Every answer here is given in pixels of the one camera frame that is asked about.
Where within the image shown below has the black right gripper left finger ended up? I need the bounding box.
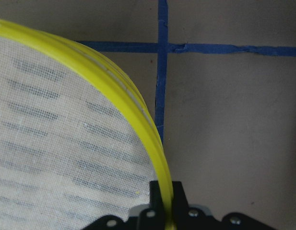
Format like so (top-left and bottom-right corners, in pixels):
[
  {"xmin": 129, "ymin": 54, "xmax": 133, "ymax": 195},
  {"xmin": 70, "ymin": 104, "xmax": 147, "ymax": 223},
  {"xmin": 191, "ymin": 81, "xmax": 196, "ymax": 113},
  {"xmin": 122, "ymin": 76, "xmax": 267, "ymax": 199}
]
[{"xmin": 84, "ymin": 181, "xmax": 166, "ymax": 230}]

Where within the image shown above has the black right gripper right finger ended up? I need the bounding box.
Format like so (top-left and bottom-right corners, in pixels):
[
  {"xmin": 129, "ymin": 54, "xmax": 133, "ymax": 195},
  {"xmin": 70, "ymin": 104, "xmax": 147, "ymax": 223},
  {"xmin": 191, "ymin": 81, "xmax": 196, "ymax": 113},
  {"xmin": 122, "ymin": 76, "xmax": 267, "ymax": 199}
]
[{"xmin": 172, "ymin": 181, "xmax": 273, "ymax": 230}]

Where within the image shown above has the yellow steamer layer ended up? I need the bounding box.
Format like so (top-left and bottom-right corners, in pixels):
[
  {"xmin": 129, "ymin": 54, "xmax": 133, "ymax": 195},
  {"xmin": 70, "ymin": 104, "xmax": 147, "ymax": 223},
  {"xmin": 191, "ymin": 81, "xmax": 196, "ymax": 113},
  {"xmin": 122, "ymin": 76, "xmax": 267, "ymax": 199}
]
[{"xmin": 0, "ymin": 19, "xmax": 174, "ymax": 230}]

